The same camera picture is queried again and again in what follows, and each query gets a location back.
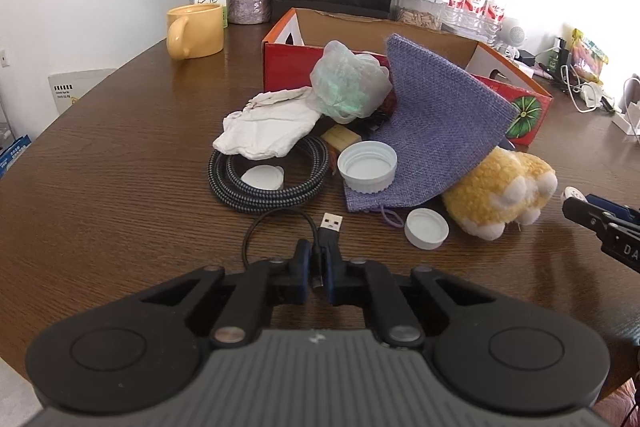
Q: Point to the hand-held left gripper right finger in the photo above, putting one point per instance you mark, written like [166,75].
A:
[334,287]

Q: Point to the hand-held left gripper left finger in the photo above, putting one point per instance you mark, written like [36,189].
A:
[301,267]

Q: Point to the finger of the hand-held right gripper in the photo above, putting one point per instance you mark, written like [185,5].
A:
[612,208]
[582,214]

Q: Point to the yellow plush toy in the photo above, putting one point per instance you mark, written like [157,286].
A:
[500,187]

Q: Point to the large white bottle cap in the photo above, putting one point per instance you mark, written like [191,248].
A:
[367,167]

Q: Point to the white cloth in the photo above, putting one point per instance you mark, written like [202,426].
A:
[265,127]

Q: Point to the purple burlap pouch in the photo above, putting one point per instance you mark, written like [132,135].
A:
[440,117]

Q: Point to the translucent plastic bag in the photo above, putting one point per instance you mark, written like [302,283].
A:
[345,87]

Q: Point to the red cardboard box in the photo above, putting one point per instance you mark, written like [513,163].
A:
[285,67]

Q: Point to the white charger block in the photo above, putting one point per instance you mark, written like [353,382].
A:
[630,117]

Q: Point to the flat white lid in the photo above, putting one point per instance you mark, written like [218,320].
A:
[262,179]

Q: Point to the small white bottle cap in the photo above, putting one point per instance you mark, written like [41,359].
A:
[425,227]

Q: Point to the beige wooden block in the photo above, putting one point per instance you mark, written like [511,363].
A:
[340,139]

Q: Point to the yellow snack packet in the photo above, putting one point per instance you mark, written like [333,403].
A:
[590,57]

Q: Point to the small green bottle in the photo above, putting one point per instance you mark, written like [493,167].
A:
[557,59]

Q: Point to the person's pink clothing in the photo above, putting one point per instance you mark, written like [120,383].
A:
[620,407]

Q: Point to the black power adapter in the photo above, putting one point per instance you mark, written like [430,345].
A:
[526,56]

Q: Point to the white round device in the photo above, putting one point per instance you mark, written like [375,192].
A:
[512,33]

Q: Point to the yellow ceramic mug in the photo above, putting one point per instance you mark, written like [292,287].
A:
[200,32]

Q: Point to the clear container of seeds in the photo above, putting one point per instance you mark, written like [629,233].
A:
[415,17]

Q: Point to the white printed card box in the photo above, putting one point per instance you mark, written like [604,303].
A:
[75,87]

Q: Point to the blue printed box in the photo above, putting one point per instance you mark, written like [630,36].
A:
[15,154]

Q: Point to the white wall switch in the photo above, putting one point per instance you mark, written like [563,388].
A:
[3,57]

